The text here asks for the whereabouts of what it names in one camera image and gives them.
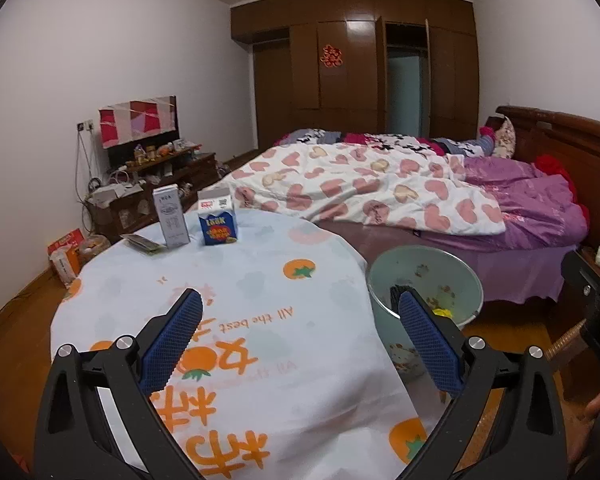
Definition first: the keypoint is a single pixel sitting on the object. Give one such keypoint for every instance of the white paper bag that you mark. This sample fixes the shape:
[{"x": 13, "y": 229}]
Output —
[{"x": 64, "y": 270}]

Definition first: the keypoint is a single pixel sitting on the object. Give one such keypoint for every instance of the heart print quilt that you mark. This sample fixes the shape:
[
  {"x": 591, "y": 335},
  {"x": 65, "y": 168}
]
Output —
[{"x": 360, "y": 185}]

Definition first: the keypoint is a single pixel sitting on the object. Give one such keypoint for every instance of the flat green packet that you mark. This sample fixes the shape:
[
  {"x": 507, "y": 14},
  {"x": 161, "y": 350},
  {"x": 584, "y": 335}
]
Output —
[{"x": 142, "y": 243}]

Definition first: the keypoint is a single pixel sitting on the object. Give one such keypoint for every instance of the orange bags on floor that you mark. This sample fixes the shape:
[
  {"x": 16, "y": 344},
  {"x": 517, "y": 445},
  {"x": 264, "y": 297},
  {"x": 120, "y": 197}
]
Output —
[{"x": 62, "y": 242}]

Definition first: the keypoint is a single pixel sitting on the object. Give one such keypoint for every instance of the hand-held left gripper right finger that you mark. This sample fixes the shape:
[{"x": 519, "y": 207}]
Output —
[{"x": 430, "y": 347}]

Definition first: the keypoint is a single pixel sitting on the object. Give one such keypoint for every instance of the floral pillow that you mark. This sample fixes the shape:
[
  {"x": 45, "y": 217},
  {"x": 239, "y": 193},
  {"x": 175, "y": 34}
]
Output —
[{"x": 504, "y": 137}]

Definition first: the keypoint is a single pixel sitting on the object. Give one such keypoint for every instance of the television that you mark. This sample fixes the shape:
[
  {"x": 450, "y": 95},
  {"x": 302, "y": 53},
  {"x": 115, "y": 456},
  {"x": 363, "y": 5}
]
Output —
[{"x": 140, "y": 152}]

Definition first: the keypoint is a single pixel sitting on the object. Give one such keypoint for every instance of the red and white cover cloth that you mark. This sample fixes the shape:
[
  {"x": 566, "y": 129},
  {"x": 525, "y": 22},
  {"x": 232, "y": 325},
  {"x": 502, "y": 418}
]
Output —
[{"x": 137, "y": 121}]

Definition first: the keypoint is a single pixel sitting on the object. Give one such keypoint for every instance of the person's right hand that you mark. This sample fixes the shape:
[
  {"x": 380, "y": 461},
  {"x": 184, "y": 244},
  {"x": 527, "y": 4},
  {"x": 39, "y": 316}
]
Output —
[{"x": 585, "y": 425}]

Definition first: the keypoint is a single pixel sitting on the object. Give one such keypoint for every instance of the black ridged wrapper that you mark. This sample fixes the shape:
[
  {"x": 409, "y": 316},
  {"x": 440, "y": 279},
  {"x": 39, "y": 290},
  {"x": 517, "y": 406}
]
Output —
[{"x": 397, "y": 292}]

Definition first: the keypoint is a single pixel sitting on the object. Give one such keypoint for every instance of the pale green bin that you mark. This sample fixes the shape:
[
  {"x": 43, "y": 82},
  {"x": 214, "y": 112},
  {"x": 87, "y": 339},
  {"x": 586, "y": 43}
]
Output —
[{"x": 430, "y": 270}]

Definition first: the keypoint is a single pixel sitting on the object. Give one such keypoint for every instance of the wooden bed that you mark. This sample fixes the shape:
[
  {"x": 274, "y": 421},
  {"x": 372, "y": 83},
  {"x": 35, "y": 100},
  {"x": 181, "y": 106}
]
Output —
[{"x": 555, "y": 135}]

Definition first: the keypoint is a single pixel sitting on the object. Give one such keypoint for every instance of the blue and white carton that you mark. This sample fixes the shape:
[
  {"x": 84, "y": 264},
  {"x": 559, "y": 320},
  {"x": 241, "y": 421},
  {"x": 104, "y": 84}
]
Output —
[{"x": 219, "y": 225}]

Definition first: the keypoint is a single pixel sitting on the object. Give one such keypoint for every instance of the yellow wrapper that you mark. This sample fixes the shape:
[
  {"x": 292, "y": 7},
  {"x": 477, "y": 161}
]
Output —
[{"x": 442, "y": 313}]

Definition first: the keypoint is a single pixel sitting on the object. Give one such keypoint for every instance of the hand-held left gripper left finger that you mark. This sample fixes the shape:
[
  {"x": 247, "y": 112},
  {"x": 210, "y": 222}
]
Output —
[{"x": 172, "y": 345}]

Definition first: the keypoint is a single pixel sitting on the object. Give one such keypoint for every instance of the brown ribbed wooden rod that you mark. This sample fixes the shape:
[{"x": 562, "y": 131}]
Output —
[{"x": 566, "y": 342}]

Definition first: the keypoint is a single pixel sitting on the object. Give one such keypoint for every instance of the tall white milk carton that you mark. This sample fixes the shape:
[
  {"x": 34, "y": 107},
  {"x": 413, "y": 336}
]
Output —
[{"x": 171, "y": 220}]

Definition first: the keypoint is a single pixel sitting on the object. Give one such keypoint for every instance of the fruit print tablecloth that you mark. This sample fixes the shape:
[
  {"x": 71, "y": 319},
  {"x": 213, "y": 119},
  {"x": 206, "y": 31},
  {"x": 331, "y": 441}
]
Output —
[{"x": 260, "y": 280}]

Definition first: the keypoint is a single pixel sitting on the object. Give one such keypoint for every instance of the red paper decoration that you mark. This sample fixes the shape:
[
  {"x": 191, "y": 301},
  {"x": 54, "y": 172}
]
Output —
[{"x": 332, "y": 56}]

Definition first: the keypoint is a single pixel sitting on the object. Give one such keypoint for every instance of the purple quilt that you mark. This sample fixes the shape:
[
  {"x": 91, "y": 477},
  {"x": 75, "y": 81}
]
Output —
[{"x": 535, "y": 200}]

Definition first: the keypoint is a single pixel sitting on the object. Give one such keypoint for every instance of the wall socket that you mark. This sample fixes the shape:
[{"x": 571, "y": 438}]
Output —
[{"x": 86, "y": 124}]

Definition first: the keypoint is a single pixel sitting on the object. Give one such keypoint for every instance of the red knitted cloth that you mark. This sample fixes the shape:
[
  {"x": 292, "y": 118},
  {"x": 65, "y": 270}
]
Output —
[{"x": 555, "y": 165}]

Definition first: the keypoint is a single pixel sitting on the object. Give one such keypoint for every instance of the brown wooden wardrobe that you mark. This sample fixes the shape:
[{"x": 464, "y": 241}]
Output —
[{"x": 355, "y": 85}]

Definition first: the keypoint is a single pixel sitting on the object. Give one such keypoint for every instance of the clear bag of food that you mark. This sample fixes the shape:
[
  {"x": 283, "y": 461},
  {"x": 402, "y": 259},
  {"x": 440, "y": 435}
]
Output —
[{"x": 94, "y": 250}]

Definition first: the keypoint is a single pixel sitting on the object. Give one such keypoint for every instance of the dark wooden television stand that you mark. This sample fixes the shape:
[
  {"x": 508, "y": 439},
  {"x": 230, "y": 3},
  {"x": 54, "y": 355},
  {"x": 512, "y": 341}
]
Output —
[{"x": 195, "y": 170}]

